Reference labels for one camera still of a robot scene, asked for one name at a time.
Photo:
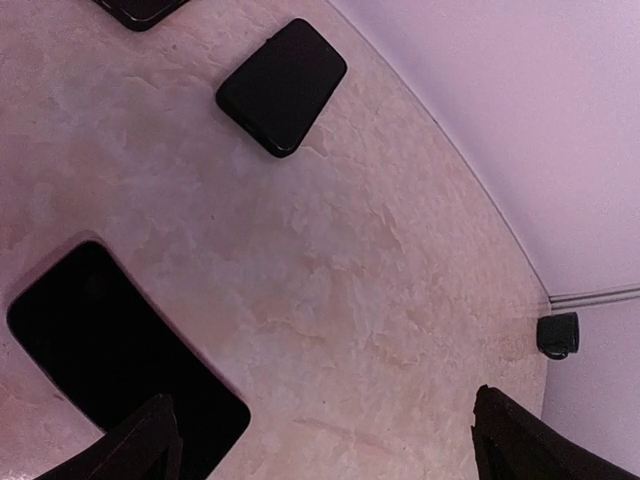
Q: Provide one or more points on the dark phone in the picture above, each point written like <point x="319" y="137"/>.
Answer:
<point x="102" y="343"/>

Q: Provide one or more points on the black phone case horizontal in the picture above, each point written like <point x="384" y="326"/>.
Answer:
<point x="140" y="15"/>

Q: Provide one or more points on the black cylinder cup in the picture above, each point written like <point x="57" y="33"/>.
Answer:
<point x="558" y="336"/>

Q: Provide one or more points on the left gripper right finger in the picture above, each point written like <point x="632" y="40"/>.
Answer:
<point x="511" y="443"/>

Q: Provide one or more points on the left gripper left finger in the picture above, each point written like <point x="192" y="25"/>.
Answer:
<point x="147" y="445"/>

